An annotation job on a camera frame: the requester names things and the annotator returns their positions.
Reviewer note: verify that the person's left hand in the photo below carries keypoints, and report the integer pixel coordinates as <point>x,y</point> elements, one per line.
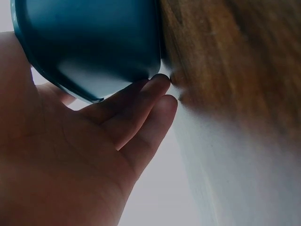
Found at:
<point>58,153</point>

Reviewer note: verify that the blue plastic bowl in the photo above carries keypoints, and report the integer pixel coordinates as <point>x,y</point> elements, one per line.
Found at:
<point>94,42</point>

